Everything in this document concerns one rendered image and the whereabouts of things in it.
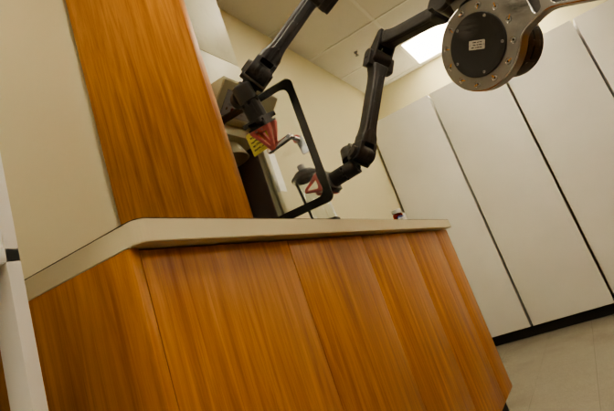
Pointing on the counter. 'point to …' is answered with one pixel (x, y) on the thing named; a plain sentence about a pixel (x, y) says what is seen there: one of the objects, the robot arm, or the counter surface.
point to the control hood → (223, 89)
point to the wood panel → (149, 88)
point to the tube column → (202, 5)
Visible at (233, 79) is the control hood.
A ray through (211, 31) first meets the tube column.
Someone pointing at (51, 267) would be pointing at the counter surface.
